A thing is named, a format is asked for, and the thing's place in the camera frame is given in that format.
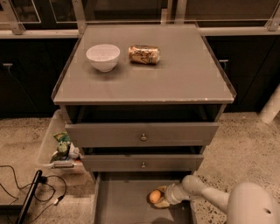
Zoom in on black cable on floor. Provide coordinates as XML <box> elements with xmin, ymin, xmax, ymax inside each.
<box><xmin>0</xmin><ymin>164</ymin><xmax>67</xmax><ymax>224</ymax></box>

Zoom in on crushed gold soda can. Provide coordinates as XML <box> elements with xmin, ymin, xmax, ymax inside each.
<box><xmin>129</xmin><ymin>45</ymin><xmax>160</xmax><ymax>65</ymax></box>

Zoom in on top grey drawer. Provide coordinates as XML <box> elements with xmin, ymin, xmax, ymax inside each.
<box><xmin>66</xmin><ymin>122</ymin><xmax>218</xmax><ymax>148</ymax></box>

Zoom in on orange fruit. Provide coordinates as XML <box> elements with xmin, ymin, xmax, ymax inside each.
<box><xmin>149</xmin><ymin>190</ymin><xmax>161</xmax><ymax>204</ymax></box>

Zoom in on bottom grey open drawer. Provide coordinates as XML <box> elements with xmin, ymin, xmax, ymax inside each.
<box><xmin>93</xmin><ymin>171</ymin><xmax>195</xmax><ymax>224</ymax></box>

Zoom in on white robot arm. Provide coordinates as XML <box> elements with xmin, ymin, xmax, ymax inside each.
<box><xmin>149</xmin><ymin>175</ymin><xmax>280</xmax><ymax>224</ymax></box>

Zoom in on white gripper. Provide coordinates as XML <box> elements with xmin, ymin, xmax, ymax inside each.
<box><xmin>154</xmin><ymin>183</ymin><xmax>190</xmax><ymax>208</ymax></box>

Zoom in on green snack bag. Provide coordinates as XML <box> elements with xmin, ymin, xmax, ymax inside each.
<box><xmin>50</xmin><ymin>132</ymin><xmax>71</xmax><ymax>163</ymax></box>

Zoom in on metal counter railing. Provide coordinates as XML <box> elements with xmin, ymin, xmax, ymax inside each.
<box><xmin>0</xmin><ymin>0</ymin><xmax>280</xmax><ymax>39</ymax></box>

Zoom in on middle grey drawer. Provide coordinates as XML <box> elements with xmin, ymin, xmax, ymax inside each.
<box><xmin>82</xmin><ymin>154</ymin><xmax>204</xmax><ymax>172</ymax></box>

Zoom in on clear plastic storage bin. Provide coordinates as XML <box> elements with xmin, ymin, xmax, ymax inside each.
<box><xmin>37</xmin><ymin>109</ymin><xmax>85</xmax><ymax>175</ymax></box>

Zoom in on black flat bar device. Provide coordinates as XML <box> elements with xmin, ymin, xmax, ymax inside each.
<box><xmin>16</xmin><ymin>170</ymin><xmax>43</xmax><ymax>224</ymax></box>

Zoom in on white ceramic bowl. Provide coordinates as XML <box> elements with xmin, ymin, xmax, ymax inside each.
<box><xmin>86</xmin><ymin>44</ymin><xmax>121</xmax><ymax>73</ymax></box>

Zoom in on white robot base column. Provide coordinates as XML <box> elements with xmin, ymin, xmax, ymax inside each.
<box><xmin>259</xmin><ymin>84</ymin><xmax>280</xmax><ymax>123</ymax></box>

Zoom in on grey drawer cabinet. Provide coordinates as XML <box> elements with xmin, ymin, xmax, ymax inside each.
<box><xmin>51</xmin><ymin>24</ymin><xmax>237</xmax><ymax>224</ymax></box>

